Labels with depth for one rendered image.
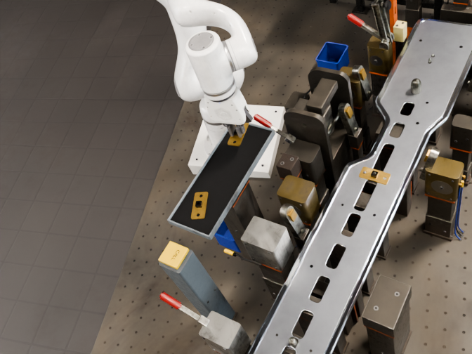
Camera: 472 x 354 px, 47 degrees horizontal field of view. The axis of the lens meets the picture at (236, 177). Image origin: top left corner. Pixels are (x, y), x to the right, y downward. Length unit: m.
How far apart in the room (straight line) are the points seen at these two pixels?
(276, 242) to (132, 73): 2.57
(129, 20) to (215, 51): 3.03
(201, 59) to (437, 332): 1.02
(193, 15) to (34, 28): 3.43
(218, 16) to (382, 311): 0.80
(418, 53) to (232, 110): 0.76
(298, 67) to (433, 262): 1.02
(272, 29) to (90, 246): 1.48
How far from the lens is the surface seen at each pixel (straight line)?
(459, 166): 1.58
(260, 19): 2.67
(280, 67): 2.40
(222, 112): 1.42
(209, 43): 1.27
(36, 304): 3.08
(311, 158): 1.58
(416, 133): 1.70
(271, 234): 1.43
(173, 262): 1.41
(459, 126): 1.73
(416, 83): 1.78
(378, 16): 1.81
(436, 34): 1.99
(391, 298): 1.41
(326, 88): 1.59
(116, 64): 3.95
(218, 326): 1.42
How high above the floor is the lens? 2.33
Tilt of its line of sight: 52 degrees down
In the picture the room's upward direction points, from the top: 24 degrees counter-clockwise
